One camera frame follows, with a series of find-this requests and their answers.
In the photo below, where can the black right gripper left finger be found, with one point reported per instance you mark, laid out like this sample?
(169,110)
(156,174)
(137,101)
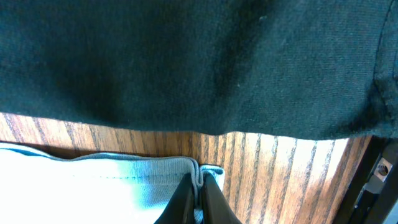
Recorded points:
(180,208)

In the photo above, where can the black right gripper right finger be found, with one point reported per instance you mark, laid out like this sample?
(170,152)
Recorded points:
(216,209)

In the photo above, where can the light blue printed t-shirt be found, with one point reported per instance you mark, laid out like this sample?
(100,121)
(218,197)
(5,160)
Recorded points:
(39,188)

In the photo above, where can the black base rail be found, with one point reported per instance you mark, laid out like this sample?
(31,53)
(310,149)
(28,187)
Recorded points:
(372,194)

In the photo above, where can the black garment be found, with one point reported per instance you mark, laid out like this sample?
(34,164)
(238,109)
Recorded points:
(306,69)

